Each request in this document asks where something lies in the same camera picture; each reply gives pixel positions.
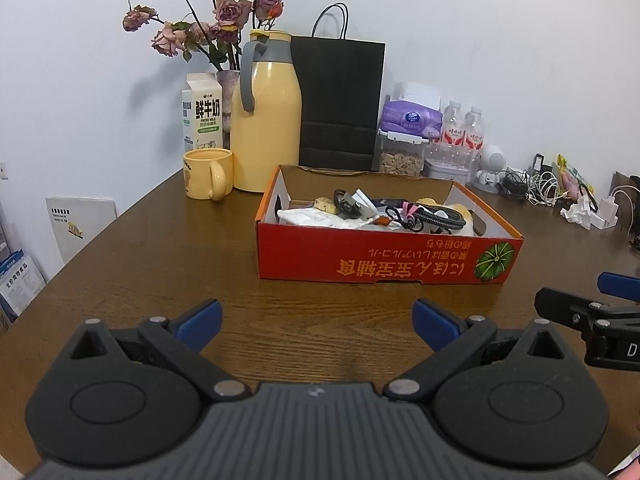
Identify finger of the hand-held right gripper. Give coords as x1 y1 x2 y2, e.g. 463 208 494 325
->
534 287 640 333
597 272 640 297

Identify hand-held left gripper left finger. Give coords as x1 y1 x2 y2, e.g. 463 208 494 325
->
57 299 249 404

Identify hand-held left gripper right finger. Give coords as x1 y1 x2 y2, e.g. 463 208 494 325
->
385 297 581 404

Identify red pumpkin print cardboard box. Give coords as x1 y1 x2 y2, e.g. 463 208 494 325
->
255 163 524 285

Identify braided cable with pink tie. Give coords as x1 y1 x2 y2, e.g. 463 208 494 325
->
382 199 468 234

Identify white cloth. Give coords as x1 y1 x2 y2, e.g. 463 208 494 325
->
276 206 351 228

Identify dark brown box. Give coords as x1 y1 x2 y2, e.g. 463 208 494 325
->
612 171 640 251

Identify crumpled white tissue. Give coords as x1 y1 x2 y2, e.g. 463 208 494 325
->
560 195 598 226

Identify colourful snack bag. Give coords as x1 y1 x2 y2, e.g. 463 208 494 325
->
556 155 596 201

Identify white flat box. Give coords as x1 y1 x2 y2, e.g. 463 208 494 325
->
46 196 119 266

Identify yellow mug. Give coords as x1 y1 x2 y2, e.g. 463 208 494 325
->
182 148 234 202

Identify white tin box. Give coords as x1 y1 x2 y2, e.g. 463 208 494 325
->
425 157 471 185

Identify white robot toy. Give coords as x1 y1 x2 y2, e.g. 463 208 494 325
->
472 144 507 193

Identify clear snack container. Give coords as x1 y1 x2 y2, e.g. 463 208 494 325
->
376 130 430 177

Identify stack of blue white leaflets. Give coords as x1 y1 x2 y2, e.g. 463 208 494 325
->
0 245 47 321

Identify red label water bottle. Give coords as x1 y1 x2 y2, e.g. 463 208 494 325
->
440 100 463 161
462 106 485 166

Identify purple tissue pack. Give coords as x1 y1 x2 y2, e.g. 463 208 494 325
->
381 100 445 141

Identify white milk carton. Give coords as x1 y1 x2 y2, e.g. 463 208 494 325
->
180 72 223 152

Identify yellow thermos jug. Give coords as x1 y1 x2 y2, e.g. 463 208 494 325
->
230 30 302 193

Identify glass vase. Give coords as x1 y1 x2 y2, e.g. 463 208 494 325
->
216 70 244 150

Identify white tissue pack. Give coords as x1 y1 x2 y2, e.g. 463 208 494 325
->
392 81 442 111

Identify black paper bag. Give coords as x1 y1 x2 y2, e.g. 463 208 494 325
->
291 3 387 173

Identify dried pink flower bouquet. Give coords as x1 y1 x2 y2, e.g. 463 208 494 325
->
122 0 285 73

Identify white charger with cable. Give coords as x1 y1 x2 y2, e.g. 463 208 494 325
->
597 186 636 218

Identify white cable tangle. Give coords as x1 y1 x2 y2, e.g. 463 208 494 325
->
525 172 566 206

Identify black cable tangle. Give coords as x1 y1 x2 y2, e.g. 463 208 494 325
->
497 169 531 203

